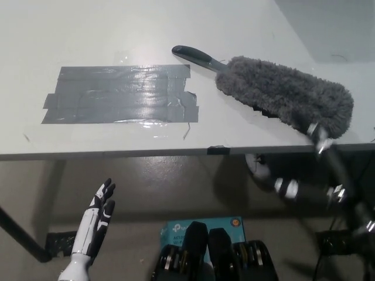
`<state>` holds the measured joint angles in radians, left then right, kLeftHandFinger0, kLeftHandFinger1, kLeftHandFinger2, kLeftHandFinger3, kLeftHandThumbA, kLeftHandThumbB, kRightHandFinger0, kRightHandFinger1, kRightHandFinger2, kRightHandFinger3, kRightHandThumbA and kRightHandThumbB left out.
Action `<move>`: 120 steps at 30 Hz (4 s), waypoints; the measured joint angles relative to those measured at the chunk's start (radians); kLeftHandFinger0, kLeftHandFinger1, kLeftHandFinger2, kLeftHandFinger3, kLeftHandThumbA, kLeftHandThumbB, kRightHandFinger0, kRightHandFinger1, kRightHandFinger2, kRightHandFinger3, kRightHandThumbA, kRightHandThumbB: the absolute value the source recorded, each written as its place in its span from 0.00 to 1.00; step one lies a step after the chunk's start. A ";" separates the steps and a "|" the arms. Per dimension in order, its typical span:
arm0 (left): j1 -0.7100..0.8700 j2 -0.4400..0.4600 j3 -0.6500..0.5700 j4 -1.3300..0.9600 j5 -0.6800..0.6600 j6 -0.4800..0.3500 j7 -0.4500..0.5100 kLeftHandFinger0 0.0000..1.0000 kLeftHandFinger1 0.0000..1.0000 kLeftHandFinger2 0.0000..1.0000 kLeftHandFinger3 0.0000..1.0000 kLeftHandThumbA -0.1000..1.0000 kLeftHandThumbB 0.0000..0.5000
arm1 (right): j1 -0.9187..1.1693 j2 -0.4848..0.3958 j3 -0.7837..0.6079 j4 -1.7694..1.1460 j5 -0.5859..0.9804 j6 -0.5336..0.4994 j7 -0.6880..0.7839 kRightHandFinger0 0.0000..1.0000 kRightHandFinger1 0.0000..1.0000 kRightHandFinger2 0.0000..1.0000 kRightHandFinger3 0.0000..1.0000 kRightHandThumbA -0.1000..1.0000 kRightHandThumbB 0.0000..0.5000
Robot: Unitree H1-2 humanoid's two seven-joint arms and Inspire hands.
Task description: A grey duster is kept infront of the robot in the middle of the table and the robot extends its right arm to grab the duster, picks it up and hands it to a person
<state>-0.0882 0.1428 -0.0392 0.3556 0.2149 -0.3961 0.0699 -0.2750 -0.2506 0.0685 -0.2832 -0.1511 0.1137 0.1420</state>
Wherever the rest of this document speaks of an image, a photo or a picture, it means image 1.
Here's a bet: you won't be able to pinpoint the grey duct tape patch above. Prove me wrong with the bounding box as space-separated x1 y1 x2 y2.
40 64 200 125

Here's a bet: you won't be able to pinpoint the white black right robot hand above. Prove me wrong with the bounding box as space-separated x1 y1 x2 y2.
244 121 357 205

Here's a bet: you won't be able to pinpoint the small black tape strip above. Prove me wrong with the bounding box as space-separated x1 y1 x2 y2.
206 145 231 155

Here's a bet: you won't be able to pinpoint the clear tape sheet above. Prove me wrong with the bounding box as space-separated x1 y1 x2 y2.
23 119 191 143

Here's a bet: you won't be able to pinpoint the teal router cardboard box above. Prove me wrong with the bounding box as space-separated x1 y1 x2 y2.
159 216 246 264

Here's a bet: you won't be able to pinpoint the black robot torso blocks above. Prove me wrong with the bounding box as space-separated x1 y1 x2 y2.
151 221 279 281

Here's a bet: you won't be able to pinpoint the grey fluffy duster with handle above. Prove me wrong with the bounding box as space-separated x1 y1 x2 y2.
171 44 355 138

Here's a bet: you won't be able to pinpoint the black metal table leg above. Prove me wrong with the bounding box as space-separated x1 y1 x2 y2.
0 204 52 263

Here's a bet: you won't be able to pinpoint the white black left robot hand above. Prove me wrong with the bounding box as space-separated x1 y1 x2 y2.
57 177 117 281

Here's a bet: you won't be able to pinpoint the black floor tape patch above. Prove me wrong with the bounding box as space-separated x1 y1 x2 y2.
315 230 362 256
45 231 77 259

